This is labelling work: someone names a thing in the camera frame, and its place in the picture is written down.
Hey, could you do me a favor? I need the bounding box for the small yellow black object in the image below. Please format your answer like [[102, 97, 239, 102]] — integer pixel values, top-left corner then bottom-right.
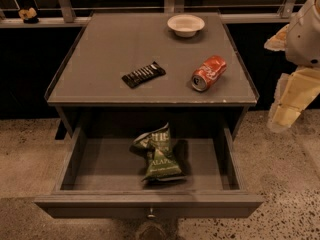
[[18, 7, 39, 24]]

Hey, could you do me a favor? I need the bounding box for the red soda can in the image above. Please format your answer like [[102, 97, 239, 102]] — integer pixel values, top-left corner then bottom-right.
[[191, 55, 227, 92]]

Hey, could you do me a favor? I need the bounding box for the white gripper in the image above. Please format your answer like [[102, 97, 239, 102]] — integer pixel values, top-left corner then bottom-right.
[[264, 0, 320, 133]]

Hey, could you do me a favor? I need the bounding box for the grey cabinet counter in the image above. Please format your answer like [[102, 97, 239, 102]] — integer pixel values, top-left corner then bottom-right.
[[47, 13, 258, 133]]

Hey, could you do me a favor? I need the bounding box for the metal drawer knob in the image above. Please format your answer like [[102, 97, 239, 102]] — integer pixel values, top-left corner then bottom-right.
[[147, 208, 156, 219]]

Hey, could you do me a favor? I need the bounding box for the metal window railing frame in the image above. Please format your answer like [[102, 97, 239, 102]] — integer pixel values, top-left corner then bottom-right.
[[0, 0, 306, 28]]

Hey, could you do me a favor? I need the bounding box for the black snack bar wrapper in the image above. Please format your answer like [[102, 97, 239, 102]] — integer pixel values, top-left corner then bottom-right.
[[122, 62, 166, 89]]

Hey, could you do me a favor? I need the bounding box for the green jalapeno chip bag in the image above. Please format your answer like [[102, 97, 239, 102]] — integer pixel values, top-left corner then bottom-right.
[[133, 124, 184, 182]]

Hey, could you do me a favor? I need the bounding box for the white paper bowl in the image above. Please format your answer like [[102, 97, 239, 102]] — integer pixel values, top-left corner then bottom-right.
[[167, 14, 205, 38]]

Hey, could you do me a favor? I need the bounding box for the open grey top drawer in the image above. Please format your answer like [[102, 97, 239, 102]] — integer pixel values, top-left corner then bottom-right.
[[35, 128, 263, 219]]

